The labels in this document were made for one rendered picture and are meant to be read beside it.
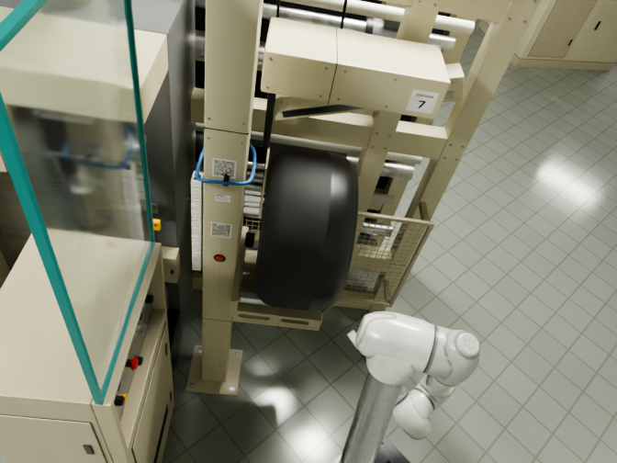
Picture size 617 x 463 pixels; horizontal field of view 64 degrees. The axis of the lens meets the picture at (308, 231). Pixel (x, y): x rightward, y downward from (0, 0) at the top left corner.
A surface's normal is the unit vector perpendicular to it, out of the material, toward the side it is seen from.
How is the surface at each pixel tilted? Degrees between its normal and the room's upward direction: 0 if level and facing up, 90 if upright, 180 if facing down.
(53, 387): 0
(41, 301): 0
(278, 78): 90
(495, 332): 0
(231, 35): 90
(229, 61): 90
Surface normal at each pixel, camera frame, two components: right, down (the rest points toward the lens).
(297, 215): 0.11, -0.12
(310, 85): -0.03, 0.73
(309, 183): 0.15, -0.49
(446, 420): 0.16, -0.67
